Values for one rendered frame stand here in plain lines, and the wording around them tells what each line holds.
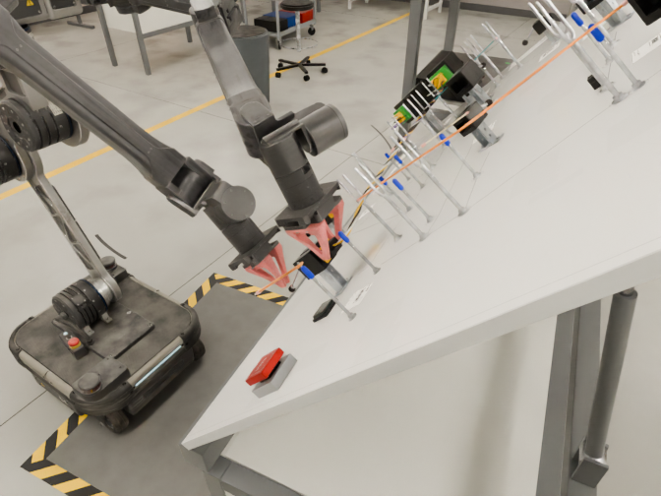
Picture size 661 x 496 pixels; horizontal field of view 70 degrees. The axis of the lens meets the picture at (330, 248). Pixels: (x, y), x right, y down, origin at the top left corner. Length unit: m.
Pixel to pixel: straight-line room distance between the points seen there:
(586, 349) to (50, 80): 0.96
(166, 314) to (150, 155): 1.32
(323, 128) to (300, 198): 0.10
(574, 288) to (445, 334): 0.12
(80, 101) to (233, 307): 1.70
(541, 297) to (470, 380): 0.74
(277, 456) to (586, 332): 0.62
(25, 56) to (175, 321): 1.41
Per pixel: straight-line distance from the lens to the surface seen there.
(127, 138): 0.80
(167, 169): 0.82
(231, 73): 0.86
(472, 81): 1.16
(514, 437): 1.05
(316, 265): 0.78
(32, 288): 2.86
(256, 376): 0.68
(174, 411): 2.06
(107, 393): 1.88
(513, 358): 1.17
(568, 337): 1.27
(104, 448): 2.06
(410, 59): 1.64
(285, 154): 0.67
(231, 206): 0.77
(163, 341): 1.97
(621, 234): 0.38
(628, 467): 2.14
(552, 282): 0.38
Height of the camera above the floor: 1.66
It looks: 38 degrees down
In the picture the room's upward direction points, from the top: straight up
